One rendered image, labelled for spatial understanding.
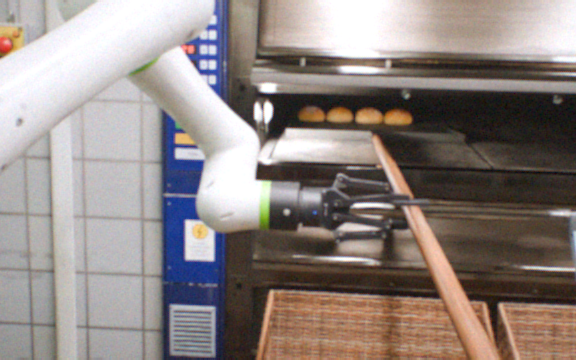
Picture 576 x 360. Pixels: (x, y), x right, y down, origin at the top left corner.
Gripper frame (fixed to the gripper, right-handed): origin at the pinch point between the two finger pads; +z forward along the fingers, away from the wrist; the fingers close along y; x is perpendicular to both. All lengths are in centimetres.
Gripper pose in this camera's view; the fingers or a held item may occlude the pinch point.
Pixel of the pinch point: (410, 212)
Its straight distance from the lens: 150.3
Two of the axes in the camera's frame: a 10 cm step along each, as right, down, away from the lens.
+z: 10.0, 0.4, -0.4
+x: -0.5, 2.0, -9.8
